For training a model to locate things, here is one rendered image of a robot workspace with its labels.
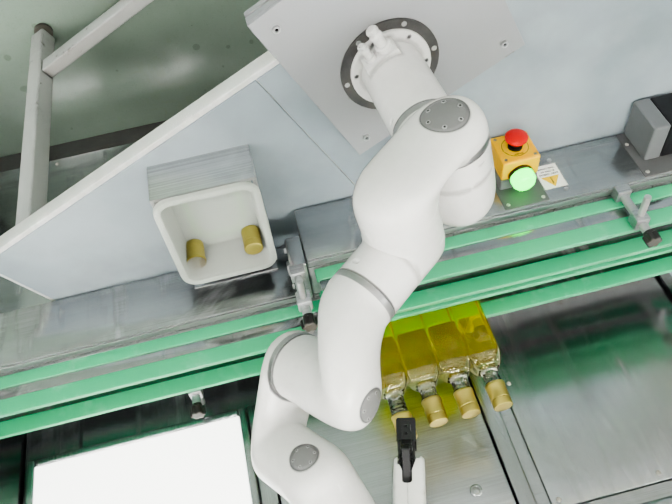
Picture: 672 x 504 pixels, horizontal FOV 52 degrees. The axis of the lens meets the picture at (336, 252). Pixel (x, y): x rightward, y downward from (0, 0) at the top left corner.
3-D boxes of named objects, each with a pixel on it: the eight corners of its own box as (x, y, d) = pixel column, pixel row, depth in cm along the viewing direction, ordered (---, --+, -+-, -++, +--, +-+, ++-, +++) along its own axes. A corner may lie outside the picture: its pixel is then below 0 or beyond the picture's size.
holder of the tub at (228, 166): (190, 266, 134) (194, 298, 129) (146, 167, 113) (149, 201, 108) (275, 245, 135) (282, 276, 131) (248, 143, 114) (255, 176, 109)
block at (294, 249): (288, 269, 131) (294, 299, 127) (280, 239, 124) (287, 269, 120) (306, 265, 132) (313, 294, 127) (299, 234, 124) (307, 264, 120)
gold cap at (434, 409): (421, 406, 120) (428, 430, 117) (421, 398, 117) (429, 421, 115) (440, 401, 120) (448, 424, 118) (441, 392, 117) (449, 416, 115)
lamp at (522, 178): (506, 185, 125) (513, 196, 123) (509, 167, 121) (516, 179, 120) (530, 179, 125) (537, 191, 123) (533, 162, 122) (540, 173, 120)
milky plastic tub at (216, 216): (181, 251, 130) (185, 288, 124) (145, 168, 112) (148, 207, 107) (271, 230, 131) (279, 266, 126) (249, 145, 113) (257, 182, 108)
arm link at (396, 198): (344, 294, 87) (307, 216, 74) (450, 167, 95) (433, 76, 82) (404, 329, 82) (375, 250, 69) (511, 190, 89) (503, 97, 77)
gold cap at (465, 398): (452, 398, 120) (461, 421, 118) (453, 389, 118) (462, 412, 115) (472, 393, 121) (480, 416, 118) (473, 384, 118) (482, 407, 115)
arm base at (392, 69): (322, 52, 99) (353, 117, 89) (394, -4, 96) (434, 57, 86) (376, 113, 110) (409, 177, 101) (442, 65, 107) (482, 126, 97)
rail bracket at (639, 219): (605, 195, 125) (641, 250, 117) (614, 166, 120) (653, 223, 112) (626, 190, 126) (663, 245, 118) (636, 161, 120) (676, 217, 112)
